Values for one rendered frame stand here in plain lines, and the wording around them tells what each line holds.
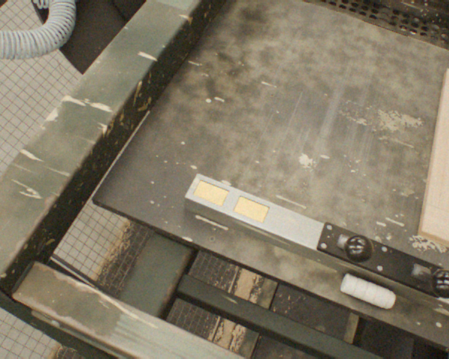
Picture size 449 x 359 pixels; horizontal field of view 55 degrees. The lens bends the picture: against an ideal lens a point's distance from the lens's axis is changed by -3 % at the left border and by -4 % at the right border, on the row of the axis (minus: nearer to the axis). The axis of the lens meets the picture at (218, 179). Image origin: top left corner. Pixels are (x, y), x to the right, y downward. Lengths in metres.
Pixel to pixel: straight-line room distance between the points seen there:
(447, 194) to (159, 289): 0.53
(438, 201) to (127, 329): 0.57
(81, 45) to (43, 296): 0.78
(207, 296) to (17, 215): 0.32
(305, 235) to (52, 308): 0.39
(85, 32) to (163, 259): 0.75
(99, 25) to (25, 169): 0.71
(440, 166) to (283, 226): 0.35
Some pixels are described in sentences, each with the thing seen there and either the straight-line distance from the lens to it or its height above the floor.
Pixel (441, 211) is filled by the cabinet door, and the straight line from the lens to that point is 0.85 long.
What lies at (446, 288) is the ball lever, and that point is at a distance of 0.62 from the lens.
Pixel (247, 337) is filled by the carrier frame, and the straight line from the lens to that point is 1.75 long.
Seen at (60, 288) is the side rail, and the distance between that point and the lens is 0.65.
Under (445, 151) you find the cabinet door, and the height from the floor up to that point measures 1.31.
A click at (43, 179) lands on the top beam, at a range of 0.68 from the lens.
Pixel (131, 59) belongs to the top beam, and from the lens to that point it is 0.81.
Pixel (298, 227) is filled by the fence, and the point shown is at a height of 1.50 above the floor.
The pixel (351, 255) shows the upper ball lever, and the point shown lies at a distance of 0.59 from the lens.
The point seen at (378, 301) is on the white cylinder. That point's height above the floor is 1.37.
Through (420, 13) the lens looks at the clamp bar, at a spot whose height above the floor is 1.39.
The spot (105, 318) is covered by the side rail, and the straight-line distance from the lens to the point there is 0.63.
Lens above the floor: 1.92
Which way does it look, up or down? 25 degrees down
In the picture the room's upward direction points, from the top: 47 degrees counter-clockwise
